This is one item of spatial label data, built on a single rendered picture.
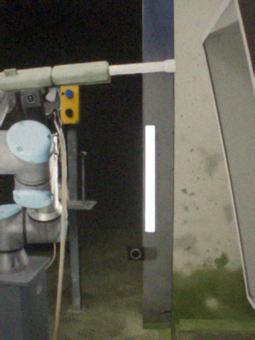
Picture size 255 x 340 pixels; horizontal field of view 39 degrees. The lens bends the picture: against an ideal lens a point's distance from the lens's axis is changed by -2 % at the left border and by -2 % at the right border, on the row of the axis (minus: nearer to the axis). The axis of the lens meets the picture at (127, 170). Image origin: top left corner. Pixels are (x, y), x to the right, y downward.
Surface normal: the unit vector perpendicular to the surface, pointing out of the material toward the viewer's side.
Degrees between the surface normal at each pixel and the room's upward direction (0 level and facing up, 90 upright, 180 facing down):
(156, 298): 90
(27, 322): 90
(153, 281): 90
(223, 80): 90
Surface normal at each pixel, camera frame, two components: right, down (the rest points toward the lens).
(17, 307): -0.08, 0.10
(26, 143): 0.24, -0.55
